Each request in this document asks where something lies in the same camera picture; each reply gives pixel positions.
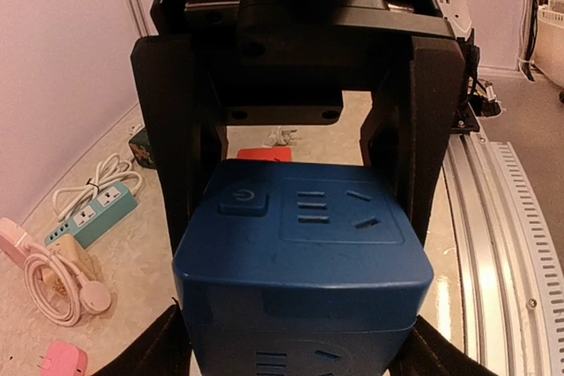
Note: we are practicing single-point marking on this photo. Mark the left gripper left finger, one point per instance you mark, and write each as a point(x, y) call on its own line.
point(162, 349)

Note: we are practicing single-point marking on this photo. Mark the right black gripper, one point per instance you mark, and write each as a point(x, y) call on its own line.
point(259, 62)

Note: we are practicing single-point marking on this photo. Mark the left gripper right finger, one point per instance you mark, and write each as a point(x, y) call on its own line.
point(426, 352)

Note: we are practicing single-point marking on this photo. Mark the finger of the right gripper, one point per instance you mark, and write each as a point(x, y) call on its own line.
point(183, 119)
point(406, 132)

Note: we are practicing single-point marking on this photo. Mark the red cube socket adapter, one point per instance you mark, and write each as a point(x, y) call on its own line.
point(273, 154)

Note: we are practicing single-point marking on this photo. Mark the dark blue cube socket adapter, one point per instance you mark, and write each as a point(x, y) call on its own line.
point(299, 269)

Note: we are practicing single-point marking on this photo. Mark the white multicolour power strip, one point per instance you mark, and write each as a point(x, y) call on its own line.
point(279, 137)

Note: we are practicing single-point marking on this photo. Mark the pink flat plug adapter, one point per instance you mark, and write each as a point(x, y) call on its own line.
point(63, 359)

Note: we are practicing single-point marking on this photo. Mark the dark green cube adapter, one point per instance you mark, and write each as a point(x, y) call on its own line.
point(141, 149)

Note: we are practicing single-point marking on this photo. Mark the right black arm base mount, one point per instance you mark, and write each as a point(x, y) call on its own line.
point(465, 121)

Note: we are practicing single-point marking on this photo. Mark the teal power strip with cord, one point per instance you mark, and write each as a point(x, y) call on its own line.
point(88, 211)

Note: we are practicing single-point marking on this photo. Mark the aluminium front frame rail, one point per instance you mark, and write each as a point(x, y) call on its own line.
point(511, 278)

